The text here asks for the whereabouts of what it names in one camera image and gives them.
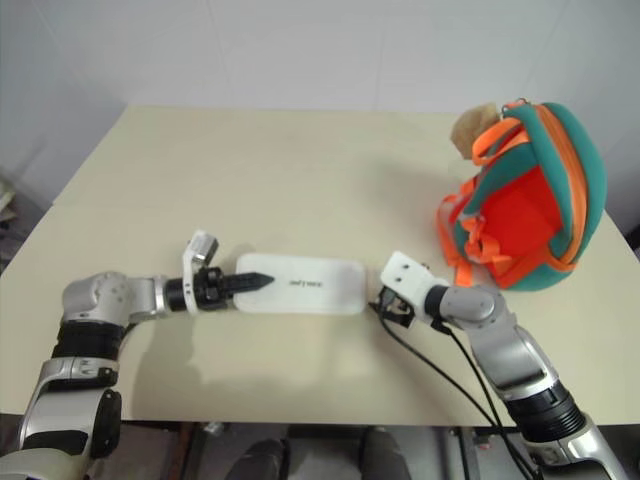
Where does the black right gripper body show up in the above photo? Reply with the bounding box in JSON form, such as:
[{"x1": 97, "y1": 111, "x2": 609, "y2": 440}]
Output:
[{"x1": 376, "y1": 284, "x2": 417, "y2": 330}]

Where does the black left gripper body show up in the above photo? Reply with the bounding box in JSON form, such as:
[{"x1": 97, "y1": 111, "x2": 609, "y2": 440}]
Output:
[{"x1": 193, "y1": 267, "x2": 237, "y2": 310}]

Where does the white rounded box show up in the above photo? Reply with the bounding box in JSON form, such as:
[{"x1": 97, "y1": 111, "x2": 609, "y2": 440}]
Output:
[{"x1": 233, "y1": 252, "x2": 369, "y2": 317}]

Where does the orange and teal backpack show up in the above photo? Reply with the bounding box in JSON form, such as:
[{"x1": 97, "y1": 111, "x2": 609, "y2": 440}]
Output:
[{"x1": 436, "y1": 101, "x2": 609, "y2": 292}]

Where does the dark rounded shape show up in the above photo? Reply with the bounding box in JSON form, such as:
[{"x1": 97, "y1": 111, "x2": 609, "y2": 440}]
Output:
[
  {"x1": 233, "y1": 438, "x2": 292, "y2": 480},
  {"x1": 358, "y1": 427, "x2": 407, "y2": 480}
]

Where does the tan plush piece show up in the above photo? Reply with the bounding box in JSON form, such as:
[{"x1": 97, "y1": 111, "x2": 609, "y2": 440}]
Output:
[{"x1": 450, "y1": 102, "x2": 502, "y2": 161}]

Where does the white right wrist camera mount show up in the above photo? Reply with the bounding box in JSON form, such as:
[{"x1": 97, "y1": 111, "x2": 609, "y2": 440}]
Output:
[{"x1": 379, "y1": 250, "x2": 452, "y2": 312}]

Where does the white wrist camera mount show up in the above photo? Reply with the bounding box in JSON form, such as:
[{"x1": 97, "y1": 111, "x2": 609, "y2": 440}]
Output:
[
  {"x1": 180, "y1": 229, "x2": 222, "y2": 315},
  {"x1": 379, "y1": 250, "x2": 452, "y2": 312}
]

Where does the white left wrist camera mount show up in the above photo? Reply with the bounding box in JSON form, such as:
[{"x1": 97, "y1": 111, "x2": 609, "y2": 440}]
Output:
[{"x1": 180, "y1": 229, "x2": 222, "y2": 315}]

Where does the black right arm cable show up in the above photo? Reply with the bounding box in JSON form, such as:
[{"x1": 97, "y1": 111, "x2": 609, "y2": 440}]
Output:
[
  {"x1": 432, "y1": 319, "x2": 539, "y2": 480},
  {"x1": 375, "y1": 308, "x2": 539, "y2": 480}
]

